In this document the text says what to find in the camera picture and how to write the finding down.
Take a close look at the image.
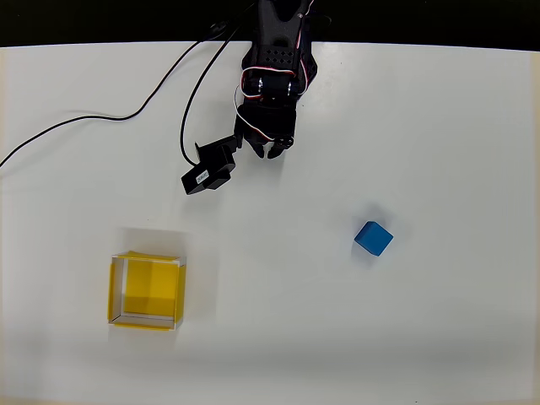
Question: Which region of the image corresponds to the blue cube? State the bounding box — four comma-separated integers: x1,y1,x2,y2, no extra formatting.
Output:
353,220,395,258

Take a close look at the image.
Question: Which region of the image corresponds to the yellow open box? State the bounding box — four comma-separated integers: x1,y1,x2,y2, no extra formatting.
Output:
106,250,188,332

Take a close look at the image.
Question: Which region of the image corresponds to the black webcam with white label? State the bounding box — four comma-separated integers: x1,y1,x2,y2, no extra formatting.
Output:
181,134,244,197

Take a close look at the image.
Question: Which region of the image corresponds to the red white servo wire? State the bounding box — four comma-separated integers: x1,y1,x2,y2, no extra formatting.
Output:
234,66,297,143

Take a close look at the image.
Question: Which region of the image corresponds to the black webcam cable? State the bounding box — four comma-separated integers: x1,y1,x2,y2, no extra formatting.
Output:
180,10,257,165

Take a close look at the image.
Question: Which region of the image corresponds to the long black cable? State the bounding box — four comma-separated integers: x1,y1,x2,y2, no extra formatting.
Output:
0,23,231,169

